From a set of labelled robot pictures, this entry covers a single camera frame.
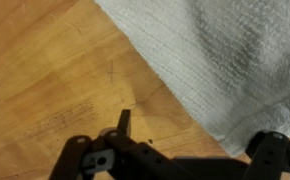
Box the white towel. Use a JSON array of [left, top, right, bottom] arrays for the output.
[[95, 0, 290, 156]]

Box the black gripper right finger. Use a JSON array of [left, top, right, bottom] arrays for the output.
[[242, 131, 290, 180]]

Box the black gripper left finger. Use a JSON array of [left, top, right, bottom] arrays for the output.
[[48, 109, 196, 180]]

